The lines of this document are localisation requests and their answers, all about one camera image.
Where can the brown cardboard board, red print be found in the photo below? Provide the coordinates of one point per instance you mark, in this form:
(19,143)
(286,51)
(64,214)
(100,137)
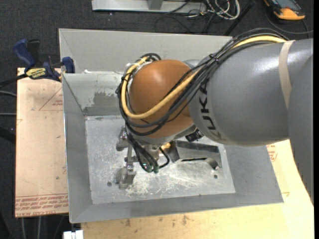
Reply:
(40,143)

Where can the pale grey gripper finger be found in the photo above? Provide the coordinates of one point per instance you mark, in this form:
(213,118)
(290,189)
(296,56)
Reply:
(129,178)
(120,176)

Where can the grey metal bin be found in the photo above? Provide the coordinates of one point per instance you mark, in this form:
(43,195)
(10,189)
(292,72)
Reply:
(104,143)

